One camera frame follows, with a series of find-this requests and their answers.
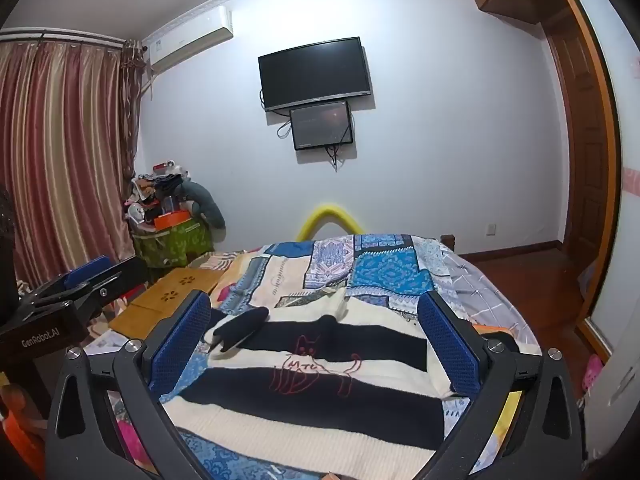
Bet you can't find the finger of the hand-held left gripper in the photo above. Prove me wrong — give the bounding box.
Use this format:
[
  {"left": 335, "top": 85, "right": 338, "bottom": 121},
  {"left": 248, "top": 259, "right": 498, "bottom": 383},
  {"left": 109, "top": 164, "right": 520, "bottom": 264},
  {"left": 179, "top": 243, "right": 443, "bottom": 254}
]
[
  {"left": 20, "top": 255, "right": 123, "bottom": 307},
  {"left": 66, "top": 256, "right": 151, "bottom": 320}
]

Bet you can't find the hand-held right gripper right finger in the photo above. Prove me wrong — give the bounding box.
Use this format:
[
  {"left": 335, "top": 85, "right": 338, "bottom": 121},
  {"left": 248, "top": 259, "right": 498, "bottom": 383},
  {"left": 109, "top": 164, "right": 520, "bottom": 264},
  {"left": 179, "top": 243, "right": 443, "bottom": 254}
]
[{"left": 417, "top": 290, "right": 586, "bottom": 480}]

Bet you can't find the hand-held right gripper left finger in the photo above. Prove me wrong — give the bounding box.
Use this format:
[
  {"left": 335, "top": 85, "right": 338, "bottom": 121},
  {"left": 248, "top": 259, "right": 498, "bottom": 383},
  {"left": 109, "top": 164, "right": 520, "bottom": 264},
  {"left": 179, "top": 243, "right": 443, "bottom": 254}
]
[{"left": 45, "top": 290, "right": 221, "bottom": 480}]

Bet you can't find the cream and black striped sweater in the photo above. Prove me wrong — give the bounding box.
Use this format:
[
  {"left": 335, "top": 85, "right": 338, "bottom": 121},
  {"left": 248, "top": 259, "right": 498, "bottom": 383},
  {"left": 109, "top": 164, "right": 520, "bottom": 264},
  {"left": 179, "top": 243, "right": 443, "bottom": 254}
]
[{"left": 160, "top": 287, "right": 476, "bottom": 478}]

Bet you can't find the wooden lap desk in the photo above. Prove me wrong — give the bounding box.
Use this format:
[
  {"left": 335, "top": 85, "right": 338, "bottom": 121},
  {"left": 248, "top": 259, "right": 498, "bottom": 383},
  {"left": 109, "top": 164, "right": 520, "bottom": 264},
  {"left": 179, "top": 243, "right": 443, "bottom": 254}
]
[{"left": 107, "top": 267, "right": 226, "bottom": 343}]

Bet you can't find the green cloth-covered cabinet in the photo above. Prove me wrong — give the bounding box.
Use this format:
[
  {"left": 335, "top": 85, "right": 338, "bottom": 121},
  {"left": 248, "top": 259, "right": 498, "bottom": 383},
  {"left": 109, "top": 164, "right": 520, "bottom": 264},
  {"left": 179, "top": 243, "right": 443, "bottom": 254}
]
[{"left": 131, "top": 217, "right": 216, "bottom": 268}]

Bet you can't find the grey checked bed sheet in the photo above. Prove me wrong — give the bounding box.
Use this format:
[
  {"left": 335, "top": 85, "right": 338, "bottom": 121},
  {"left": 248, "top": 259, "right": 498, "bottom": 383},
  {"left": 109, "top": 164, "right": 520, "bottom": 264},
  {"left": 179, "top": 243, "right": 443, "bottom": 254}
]
[{"left": 415, "top": 237, "right": 543, "bottom": 356}]

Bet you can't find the orange box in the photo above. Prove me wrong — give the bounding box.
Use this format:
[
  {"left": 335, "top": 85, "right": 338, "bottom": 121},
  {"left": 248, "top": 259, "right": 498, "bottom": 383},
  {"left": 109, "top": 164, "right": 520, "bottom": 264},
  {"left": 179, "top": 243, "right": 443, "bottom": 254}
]
[{"left": 154, "top": 210, "right": 192, "bottom": 232}]

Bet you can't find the beige patterned blanket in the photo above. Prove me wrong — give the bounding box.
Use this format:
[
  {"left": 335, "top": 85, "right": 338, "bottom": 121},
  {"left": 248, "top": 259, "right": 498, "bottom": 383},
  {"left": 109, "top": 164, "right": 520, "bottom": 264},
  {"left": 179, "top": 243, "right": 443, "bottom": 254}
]
[{"left": 187, "top": 249, "right": 263, "bottom": 306}]

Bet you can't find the pile of clutter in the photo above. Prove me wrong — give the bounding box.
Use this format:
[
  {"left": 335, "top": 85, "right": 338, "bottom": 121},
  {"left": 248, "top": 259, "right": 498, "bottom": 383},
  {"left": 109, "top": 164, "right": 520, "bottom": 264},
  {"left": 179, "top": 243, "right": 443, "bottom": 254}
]
[{"left": 122, "top": 160, "right": 193, "bottom": 233}]

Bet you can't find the blue patchwork blanket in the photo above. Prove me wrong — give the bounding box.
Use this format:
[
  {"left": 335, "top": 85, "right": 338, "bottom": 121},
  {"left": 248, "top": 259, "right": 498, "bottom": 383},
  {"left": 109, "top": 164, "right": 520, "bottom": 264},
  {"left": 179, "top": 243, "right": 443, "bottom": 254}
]
[{"left": 115, "top": 232, "right": 541, "bottom": 480}]

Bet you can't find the grey plush toy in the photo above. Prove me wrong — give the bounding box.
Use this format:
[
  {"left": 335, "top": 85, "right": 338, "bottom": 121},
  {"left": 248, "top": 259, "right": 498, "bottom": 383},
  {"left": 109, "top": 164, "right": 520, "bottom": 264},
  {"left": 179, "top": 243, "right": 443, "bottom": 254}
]
[{"left": 177, "top": 179, "right": 226, "bottom": 229}]

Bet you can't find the orange plastic object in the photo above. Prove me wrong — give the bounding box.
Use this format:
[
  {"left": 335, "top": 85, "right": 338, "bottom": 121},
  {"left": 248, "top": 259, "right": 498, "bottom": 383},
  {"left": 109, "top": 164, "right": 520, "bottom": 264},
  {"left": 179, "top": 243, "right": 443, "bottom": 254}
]
[{"left": 0, "top": 385, "right": 47, "bottom": 480}]

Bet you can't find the striped red curtain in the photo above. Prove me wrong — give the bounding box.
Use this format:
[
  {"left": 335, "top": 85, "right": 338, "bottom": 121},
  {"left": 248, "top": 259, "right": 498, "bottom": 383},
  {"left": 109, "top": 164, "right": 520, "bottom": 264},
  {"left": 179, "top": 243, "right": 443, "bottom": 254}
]
[{"left": 0, "top": 39, "right": 147, "bottom": 288}]

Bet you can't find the pink slipper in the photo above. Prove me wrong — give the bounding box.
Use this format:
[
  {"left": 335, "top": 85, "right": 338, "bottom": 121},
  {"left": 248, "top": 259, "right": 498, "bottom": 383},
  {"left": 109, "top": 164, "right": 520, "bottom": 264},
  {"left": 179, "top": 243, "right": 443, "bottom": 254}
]
[{"left": 581, "top": 354, "right": 604, "bottom": 397}]

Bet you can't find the yellow foam tube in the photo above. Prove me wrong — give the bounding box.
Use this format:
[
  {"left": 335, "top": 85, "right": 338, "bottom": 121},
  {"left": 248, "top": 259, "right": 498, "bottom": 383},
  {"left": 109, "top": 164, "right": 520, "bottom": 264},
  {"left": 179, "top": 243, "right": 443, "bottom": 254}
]
[{"left": 296, "top": 202, "right": 366, "bottom": 242}]

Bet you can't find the white air conditioner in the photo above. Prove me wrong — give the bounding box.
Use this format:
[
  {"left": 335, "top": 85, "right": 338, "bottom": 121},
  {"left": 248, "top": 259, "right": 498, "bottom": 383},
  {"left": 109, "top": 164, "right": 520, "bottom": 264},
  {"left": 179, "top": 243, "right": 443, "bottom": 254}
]
[{"left": 141, "top": 5, "right": 235, "bottom": 75}]

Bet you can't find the small black monitor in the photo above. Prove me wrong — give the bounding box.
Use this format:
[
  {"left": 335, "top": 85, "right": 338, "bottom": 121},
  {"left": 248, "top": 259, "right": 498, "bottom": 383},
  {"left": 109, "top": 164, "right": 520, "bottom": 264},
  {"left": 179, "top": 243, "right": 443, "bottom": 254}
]
[{"left": 289, "top": 100, "right": 355, "bottom": 152}]

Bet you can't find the brown wooden door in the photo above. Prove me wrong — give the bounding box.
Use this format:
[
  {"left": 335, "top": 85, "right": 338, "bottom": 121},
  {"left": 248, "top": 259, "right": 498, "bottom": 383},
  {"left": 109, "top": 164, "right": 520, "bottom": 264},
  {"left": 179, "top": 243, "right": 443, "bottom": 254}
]
[{"left": 542, "top": 5, "right": 608, "bottom": 268}]

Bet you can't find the large black television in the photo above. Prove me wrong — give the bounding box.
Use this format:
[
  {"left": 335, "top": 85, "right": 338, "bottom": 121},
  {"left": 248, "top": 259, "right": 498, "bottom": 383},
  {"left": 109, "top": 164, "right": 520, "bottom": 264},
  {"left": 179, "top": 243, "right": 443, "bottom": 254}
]
[{"left": 257, "top": 36, "right": 373, "bottom": 112}]

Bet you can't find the hanging black monitor cable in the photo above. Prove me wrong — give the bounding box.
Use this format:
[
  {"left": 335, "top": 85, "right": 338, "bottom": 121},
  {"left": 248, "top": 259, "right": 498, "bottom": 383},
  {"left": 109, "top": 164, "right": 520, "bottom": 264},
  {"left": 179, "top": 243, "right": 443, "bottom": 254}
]
[{"left": 325, "top": 144, "right": 347, "bottom": 172}]

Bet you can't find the white curtain rail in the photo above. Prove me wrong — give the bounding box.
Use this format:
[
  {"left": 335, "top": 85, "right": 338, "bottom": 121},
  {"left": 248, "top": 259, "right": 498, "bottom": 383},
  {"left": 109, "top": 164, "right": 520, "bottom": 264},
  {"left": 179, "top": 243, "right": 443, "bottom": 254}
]
[{"left": 0, "top": 27, "right": 146, "bottom": 52}]

